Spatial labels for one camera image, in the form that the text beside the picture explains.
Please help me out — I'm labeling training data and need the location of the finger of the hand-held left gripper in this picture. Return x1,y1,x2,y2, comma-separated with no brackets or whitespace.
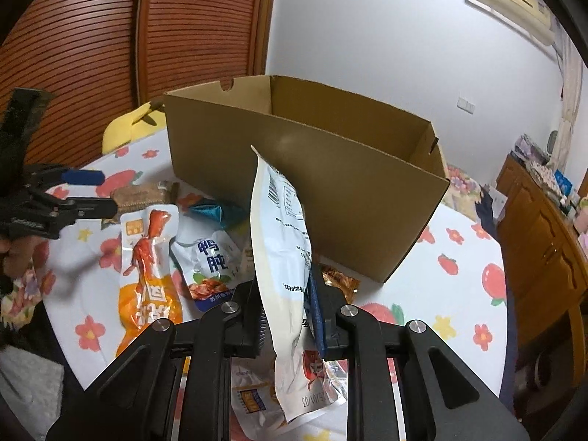
23,164,105,194
30,192,118,229

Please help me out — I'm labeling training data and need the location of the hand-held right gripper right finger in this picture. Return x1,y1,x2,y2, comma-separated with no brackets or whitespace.
305,264,529,441

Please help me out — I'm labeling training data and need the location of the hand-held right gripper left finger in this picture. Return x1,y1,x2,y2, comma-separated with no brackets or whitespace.
46,280,276,441

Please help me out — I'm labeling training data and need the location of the copper foil snack packet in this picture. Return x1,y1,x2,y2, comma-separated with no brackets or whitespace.
319,264,361,304

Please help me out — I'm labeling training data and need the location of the brown biscuit packet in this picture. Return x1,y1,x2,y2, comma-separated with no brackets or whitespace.
110,183,181,214

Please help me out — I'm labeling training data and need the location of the tall white snack packet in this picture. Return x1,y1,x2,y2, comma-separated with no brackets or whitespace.
250,144,347,423

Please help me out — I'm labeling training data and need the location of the teal snack packet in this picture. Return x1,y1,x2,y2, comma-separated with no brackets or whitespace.
186,200,251,228

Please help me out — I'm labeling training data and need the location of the brown cardboard box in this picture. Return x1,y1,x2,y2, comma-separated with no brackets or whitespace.
163,75,451,284

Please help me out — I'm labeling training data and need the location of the person's left hand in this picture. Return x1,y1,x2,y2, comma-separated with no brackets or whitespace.
0,235,35,281

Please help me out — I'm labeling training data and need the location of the white packet with yellow label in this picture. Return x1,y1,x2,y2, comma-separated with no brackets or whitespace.
230,358,286,441

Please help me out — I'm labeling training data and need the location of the white and blue snack packet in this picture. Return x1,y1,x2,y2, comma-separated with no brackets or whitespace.
170,227,253,313

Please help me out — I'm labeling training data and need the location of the orange snack packet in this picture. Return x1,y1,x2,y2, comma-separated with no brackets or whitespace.
115,204,184,359

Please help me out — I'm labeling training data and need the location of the floral cloth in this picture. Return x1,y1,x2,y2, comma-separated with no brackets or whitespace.
0,257,51,329

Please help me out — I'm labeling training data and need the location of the wooden slatted wardrobe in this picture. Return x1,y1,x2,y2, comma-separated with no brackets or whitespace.
0,0,279,166

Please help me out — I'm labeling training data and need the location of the floral tablecloth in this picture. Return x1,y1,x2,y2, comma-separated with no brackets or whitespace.
41,124,508,441

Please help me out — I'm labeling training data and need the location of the grey cloth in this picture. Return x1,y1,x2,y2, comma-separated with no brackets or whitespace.
0,349,65,433

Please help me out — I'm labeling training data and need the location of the floral blanket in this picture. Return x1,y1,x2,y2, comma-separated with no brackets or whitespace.
443,163,488,212

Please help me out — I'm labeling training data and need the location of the dark blue cloth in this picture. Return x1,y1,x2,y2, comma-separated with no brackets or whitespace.
475,188,499,240

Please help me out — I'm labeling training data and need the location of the wooden cabinet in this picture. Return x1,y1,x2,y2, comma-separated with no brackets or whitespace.
496,154,588,354

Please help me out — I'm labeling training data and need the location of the clutter of small boxes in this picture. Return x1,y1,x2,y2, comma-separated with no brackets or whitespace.
512,131,588,240

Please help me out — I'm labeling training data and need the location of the pale curtain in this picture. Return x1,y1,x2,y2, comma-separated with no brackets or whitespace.
558,50,584,125

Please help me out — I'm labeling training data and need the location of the white air conditioner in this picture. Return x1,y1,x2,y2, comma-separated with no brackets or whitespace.
465,0,556,47

